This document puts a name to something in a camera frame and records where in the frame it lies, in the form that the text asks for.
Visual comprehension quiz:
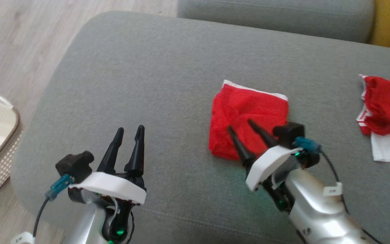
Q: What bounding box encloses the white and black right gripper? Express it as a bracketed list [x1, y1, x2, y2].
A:
[227, 119, 321, 212]

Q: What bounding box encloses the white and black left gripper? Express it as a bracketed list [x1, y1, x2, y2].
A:
[68, 124, 147, 244]

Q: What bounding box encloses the red garment with white trim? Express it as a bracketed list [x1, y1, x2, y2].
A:
[208, 79, 289, 161]
[355, 74, 390, 162]

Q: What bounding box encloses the large grey sofa chaise seat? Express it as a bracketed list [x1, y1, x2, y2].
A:
[10, 10, 390, 244]

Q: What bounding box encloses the white cable label tag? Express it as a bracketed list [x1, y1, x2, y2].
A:
[323, 182, 343, 197]
[10, 232, 36, 244]

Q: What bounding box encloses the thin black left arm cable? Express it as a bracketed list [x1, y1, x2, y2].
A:
[32, 174, 74, 238]

